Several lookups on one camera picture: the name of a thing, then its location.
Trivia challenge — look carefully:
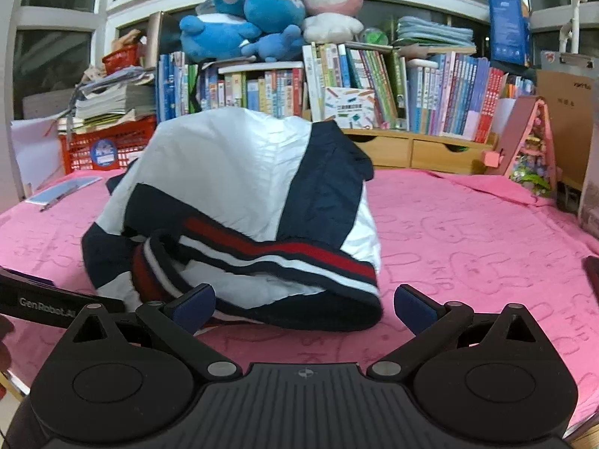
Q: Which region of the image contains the red plastic crate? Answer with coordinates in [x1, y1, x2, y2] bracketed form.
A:
[58, 117, 157, 175]

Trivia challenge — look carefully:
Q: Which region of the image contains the blue box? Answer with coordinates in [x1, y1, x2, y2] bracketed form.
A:
[487, 0, 532, 66]

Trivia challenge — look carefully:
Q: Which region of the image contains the stack of papers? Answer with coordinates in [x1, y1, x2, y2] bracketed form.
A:
[56, 65, 157, 134]

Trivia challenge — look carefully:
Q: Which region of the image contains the small red basket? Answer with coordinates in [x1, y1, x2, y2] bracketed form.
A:
[102, 44, 143, 76]

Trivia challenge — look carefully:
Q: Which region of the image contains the white pipe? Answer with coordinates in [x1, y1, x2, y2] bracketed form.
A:
[559, 0, 588, 54]

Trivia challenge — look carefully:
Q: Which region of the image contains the pink white rabbit plush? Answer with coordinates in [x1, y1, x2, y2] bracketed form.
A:
[302, 0, 375, 44]

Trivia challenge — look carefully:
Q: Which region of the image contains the white paper board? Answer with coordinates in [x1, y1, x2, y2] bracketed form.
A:
[9, 117, 64, 197]

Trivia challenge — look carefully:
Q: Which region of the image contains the cardboard box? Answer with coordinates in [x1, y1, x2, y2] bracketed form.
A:
[536, 69, 599, 192]

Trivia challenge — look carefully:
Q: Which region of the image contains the grey clipboard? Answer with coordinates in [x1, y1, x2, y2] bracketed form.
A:
[540, 51, 597, 73]

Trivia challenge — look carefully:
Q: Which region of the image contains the brown board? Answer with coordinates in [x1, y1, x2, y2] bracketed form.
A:
[145, 12, 185, 71]

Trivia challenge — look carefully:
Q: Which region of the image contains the pink blanket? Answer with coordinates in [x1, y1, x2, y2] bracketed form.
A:
[0, 168, 599, 436]

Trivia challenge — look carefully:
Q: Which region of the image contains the pink miniature house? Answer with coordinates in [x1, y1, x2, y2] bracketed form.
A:
[484, 96, 560, 199]

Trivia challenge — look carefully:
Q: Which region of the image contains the green round object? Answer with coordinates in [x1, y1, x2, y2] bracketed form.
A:
[359, 27, 390, 48]

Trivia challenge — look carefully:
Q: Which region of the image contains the stack of light blue folders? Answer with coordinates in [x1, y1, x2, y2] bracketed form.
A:
[393, 15, 477, 54]

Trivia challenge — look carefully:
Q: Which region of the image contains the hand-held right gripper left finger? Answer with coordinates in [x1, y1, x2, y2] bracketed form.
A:
[70, 284, 243, 382]

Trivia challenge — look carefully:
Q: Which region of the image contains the colourful illustrated book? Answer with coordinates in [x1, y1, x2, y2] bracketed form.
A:
[324, 86, 375, 129]

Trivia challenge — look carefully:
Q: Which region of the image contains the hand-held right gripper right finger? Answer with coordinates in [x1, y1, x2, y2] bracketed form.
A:
[367, 284, 539, 382]

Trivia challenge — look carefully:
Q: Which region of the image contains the white navy red striped jacket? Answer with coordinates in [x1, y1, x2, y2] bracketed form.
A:
[82, 107, 384, 333]

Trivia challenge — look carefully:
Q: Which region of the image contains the leaning book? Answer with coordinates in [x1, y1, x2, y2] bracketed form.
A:
[578, 117, 599, 239]

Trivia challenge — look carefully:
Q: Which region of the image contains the row of books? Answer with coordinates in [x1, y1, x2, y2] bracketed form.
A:
[156, 42, 534, 143]

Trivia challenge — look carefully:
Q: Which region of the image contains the wooden drawer organizer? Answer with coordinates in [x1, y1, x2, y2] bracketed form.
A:
[339, 127, 499, 176]

